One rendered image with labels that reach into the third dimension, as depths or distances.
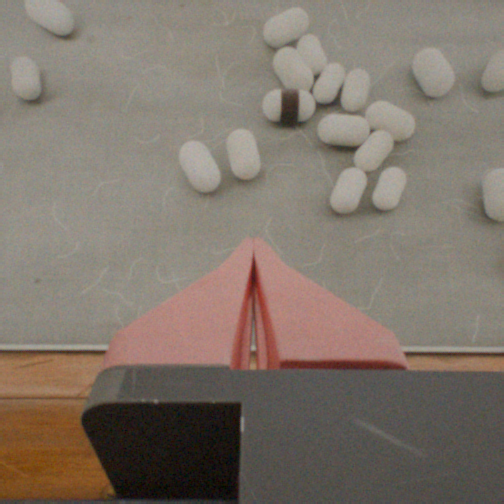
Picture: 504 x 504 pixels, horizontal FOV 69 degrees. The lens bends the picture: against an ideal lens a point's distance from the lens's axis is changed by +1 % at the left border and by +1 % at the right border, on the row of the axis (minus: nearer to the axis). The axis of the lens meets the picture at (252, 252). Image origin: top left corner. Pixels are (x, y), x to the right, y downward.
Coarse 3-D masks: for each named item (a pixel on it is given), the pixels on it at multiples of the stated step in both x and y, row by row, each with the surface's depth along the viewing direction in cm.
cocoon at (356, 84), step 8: (352, 72) 26; (360, 72) 26; (344, 80) 27; (352, 80) 26; (360, 80) 26; (368, 80) 26; (344, 88) 26; (352, 88) 26; (360, 88) 26; (368, 88) 26; (344, 96) 26; (352, 96) 26; (360, 96) 26; (344, 104) 26; (352, 104) 26; (360, 104) 26
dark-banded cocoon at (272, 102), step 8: (272, 96) 25; (280, 96) 25; (304, 96) 25; (312, 96) 26; (264, 104) 26; (272, 104) 25; (280, 104) 25; (304, 104) 25; (312, 104) 26; (264, 112) 26; (272, 112) 26; (304, 112) 26; (312, 112) 26; (304, 120) 27
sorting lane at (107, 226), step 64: (0, 0) 30; (64, 0) 30; (128, 0) 30; (192, 0) 30; (256, 0) 30; (320, 0) 30; (384, 0) 30; (448, 0) 30; (0, 64) 29; (64, 64) 29; (128, 64) 29; (192, 64) 29; (256, 64) 28; (384, 64) 28; (0, 128) 27; (64, 128) 27; (128, 128) 27; (192, 128) 27; (256, 128) 27; (448, 128) 27; (0, 192) 26; (64, 192) 26; (128, 192) 26; (192, 192) 26; (256, 192) 26; (320, 192) 26; (448, 192) 26; (0, 256) 25; (64, 256) 25; (128, 256) 25; (192, 256) 25; (320, 256) 25; (384, 256) 25; (448, 256) 25; (0, 320) 24; (64, 320) 24; (128, 320) 24; (384, 320) 24; (448, 320) 24
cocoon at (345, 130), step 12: (324, 120) 25; (336, 120) 25; (348, 120) 25; (360, 120) 25; (324, 132) 25; (336, 132) 25; (348, 132) 25; (360, 132) 25; (336, 144) 26; (348, 144) 26
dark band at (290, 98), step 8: (288, 96) 25; (296, 96) 25; (288, 104) 25; (296, 104) 25; (280, 112) 26; (288, 112) 26; (296, 112) 26; (280, 120) 26; (288, 120) 26; (296, 120) 26
